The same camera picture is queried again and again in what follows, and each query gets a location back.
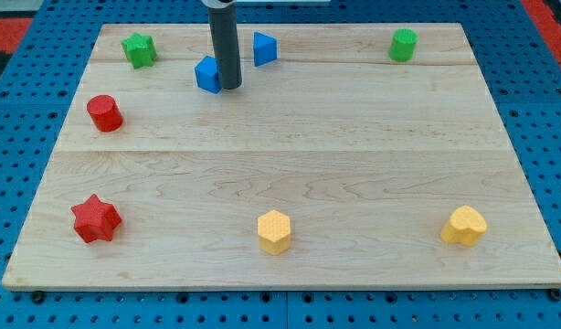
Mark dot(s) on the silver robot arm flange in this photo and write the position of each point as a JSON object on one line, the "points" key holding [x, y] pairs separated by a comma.
{"points": [[218, 4]]}

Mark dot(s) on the blue cube block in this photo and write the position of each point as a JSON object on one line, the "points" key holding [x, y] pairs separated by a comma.
{"points": [[207, 75]]}

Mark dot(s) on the green star block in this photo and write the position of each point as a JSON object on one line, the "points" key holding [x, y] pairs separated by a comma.
{"points": [[139, 50]]}

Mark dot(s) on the red star block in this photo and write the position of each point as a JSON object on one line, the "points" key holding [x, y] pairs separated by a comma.
{"points": [[95, 219]]}

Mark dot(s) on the yellow hexagon block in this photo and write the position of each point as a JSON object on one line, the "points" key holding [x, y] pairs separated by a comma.
{"points": [[274, 231]]}

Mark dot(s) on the light wooden board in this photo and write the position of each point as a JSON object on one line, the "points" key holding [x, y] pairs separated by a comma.
{"points": [[367, 156]]}

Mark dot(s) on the blue triangle block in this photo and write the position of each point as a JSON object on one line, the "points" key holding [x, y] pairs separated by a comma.
{"points": [[265, 49]]}

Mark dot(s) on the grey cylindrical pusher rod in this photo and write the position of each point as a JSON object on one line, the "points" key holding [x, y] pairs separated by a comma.
{"points": [[224, 33]]}

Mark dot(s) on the green cylinder block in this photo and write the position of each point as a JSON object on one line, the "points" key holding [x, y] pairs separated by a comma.
{"points": [[403, 44]]}

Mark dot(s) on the red cylinder block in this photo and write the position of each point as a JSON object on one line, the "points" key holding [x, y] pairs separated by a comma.
{"points": [[105, 113]]}

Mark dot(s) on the yellow heart block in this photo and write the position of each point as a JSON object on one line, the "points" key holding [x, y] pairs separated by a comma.
{"points": [[465, 226]]}

